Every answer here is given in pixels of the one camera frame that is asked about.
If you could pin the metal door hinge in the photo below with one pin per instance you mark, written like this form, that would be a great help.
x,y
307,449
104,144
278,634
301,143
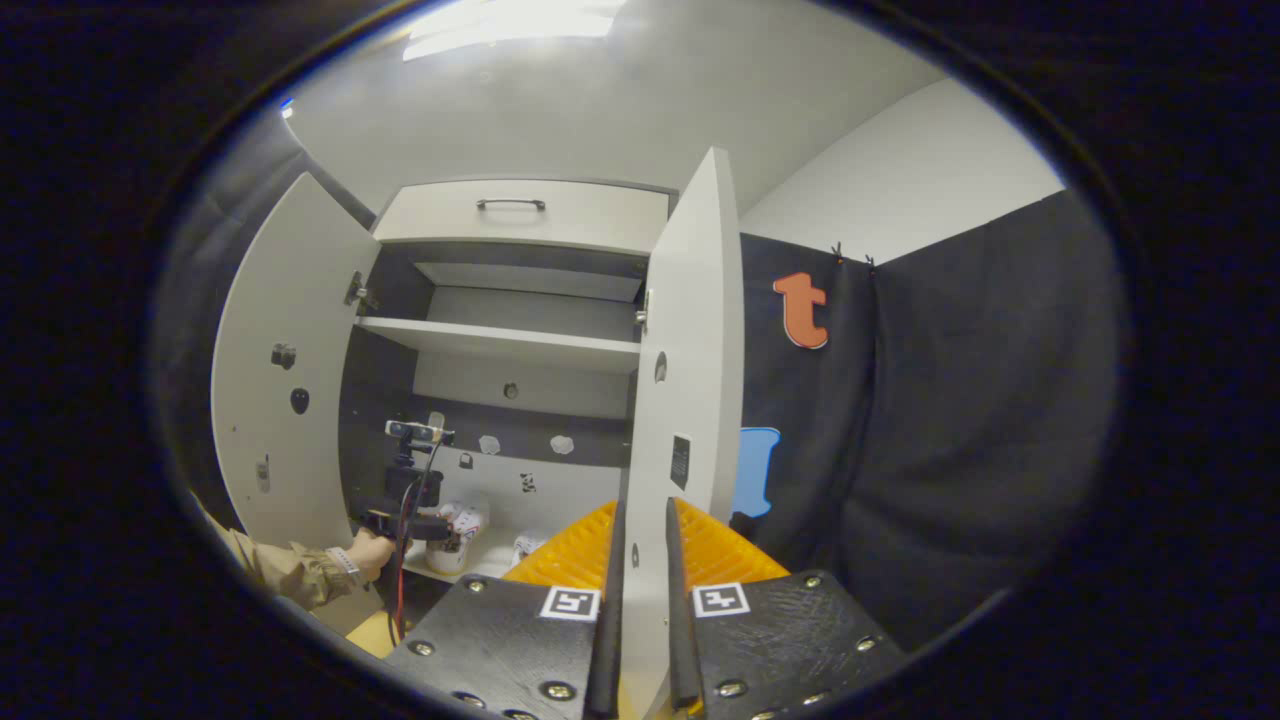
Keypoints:
x,y
643,308
358,292

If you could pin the white cabinet shelf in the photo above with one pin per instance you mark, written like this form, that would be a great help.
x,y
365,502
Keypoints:
x,y
500,340

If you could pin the white wristband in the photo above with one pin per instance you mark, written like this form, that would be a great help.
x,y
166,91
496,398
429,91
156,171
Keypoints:
x,y
343,562

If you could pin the white cabinet door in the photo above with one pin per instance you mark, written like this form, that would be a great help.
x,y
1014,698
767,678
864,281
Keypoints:
x,y
690,300
280,300

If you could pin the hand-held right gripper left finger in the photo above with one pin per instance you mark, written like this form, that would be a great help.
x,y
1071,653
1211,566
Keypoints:
x,y
500,640

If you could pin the white shoe cabinet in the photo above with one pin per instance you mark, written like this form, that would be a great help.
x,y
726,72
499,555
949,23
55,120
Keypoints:
x,y
560,390

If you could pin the white cabinet drawer front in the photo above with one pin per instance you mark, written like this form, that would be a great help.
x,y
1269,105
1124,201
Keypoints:
x,y
600,215

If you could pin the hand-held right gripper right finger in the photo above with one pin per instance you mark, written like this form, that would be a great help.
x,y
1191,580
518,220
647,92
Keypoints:
x,y
780,640

